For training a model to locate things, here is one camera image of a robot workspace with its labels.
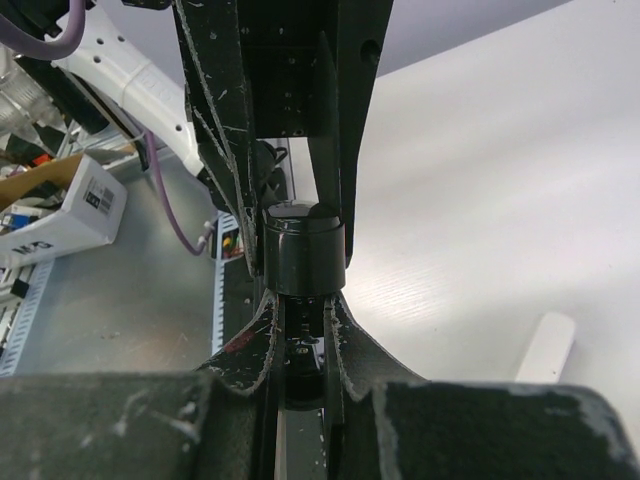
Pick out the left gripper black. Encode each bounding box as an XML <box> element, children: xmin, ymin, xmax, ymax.
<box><xmin>172</xmin><ymin>0</ymin><xmax>393</xmax><ymax>277</ymax></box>

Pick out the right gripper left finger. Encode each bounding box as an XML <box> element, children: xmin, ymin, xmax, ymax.
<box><xmin>1</xmin><ymin>293</ymin><xmax>280</xmax><ymax>479</ymax></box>

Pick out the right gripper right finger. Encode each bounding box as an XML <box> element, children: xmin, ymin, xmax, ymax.
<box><xmin>323</xmin><ymin>294</ymin><xmax>639</xmax><ymax>479</ymax></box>

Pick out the white stapler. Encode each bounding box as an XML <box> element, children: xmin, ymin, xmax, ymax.
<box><xmin>515</xmin><ymin>312</ymin><xmax>577</xmax><ymax>384</ymax></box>

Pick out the black stapler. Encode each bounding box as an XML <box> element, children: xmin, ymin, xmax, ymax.
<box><xmin>254</xmin><ymin>29</ymin><xmax>349</xmax><ymax>416</ymax></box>

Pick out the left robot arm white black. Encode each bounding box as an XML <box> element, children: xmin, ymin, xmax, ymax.
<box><xmin>1</xmin><ymin>1</ymin><xmax>392</xmax><ymax>291</ymax></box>

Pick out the cardboard box with labels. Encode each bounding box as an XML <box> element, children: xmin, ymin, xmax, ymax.
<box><xmin>1</xmin><ymin>154</ymin><xmax>127</xmax><ymax>268</ymax></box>

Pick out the grey slotted cable duct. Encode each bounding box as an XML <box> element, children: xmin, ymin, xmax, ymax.
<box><xmin>1</xmin><ymin>214</ymin><xmax>227</xmax><ymax>378</ymax></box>

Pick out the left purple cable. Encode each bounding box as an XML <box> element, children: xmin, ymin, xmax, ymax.
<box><xmin>0</xmin><ymin>0</ymin><xmax>211</xmax><ymax>256</ymax></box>

